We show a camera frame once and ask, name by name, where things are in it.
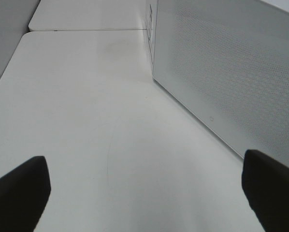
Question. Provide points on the white microwave oven body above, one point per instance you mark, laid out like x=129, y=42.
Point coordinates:
x=151, y=13

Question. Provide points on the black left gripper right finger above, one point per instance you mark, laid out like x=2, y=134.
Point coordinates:
x=265, y=183

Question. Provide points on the white microwave door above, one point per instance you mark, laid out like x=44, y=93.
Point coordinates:
x=227, y=62

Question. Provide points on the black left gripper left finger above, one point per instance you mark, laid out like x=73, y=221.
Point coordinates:
x=24, y=193

